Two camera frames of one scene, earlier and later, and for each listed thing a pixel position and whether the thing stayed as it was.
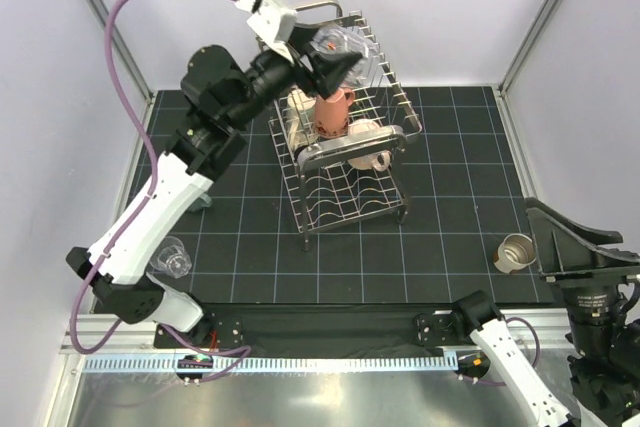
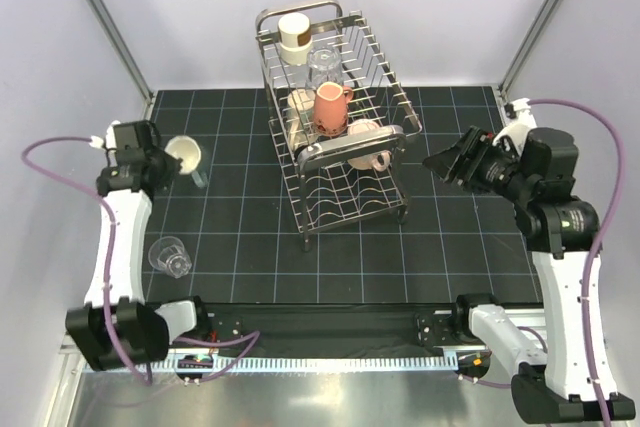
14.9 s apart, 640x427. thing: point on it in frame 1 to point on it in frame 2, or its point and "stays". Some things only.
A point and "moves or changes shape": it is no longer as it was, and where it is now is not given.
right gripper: (563, 247) to (478, 148)
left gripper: (328, 72) to (171, 168)
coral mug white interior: (331, 114) stays
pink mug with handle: (379, 160) stays
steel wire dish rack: (343, 158) stays
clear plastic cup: (348, 40) moves or changes shape
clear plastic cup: (171, 257) stays
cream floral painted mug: (301, 118) stays
